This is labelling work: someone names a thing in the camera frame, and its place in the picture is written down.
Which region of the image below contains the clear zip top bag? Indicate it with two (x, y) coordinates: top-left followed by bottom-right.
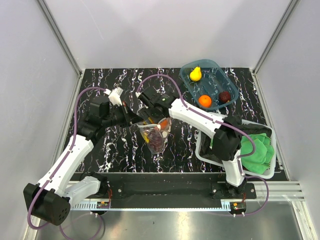
(137, 117), (172, 155)

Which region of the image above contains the purple fake grape bunch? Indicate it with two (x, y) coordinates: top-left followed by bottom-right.
(146, 128), (165, 154)

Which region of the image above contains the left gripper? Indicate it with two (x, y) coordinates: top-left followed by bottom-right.
(102, 101), (144, 129)

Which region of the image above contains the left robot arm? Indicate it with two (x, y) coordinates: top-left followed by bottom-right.
(23, 96), (143, 226)

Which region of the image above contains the aluminium frame rail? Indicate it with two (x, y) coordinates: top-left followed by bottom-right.
(36, 0), (82, 77)

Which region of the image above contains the dark red fake fruit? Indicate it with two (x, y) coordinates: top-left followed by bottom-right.
(218, 91), (232, 104)

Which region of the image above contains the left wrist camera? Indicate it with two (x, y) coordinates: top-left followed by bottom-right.
(103, 87), (123, 106)

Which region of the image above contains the small orange fake pumpkin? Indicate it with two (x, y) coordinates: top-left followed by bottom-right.
(158, 118), (171, 130)

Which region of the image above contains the purple cable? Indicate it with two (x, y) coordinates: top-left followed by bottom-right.
(26, 86), (111, 240)
(136, 73), (270, 217)

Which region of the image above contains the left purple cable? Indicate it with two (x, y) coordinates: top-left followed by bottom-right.
(26, 86), (111, 240)

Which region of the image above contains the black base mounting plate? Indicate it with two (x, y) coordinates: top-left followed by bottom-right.
(79, 171), (257, 210)

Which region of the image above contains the yellow fake banana bunch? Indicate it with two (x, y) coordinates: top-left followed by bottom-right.
(141, 131), (150, 144)

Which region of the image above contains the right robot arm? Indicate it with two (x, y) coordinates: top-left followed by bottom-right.
(135, 88), (245, 199)

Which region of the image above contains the teal plastic container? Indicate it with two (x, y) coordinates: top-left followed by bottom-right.
(179, 59), (239, 112)

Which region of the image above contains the white laundry basket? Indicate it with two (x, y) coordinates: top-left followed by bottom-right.
(195, 115), (277, 179)

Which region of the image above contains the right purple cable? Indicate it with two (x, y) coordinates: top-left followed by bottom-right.
(136, 73), (270, 217)

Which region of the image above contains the fake orange fruit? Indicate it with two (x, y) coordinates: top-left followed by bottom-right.
(198, 94), (212, 108)

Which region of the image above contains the green microfibre cloth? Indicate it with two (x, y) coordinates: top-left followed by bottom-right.
(209, 132), (275, 175)

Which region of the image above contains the yellow fake lemon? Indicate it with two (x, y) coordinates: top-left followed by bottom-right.
(189, 66), (202, 82)

